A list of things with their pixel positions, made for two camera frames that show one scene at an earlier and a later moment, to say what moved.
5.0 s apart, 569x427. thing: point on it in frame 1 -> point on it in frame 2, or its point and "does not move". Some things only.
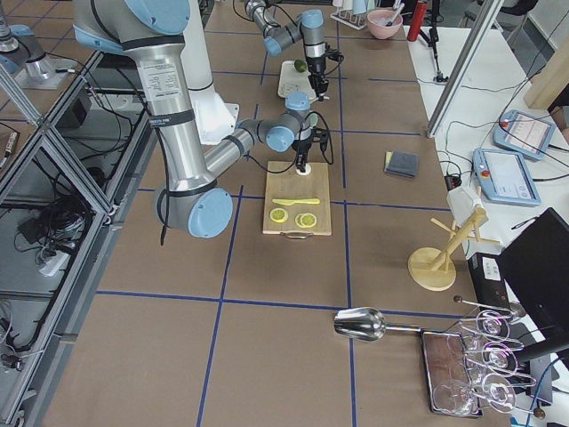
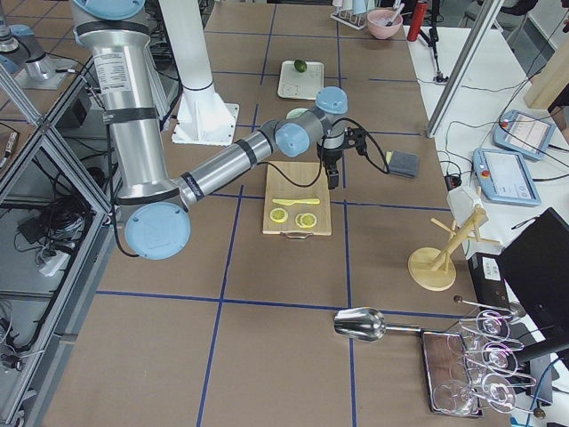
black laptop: x=537 y=263 does not move
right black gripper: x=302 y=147 -> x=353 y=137
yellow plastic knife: x=289 y=202 does not move
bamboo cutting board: x=291 y=185 does not move
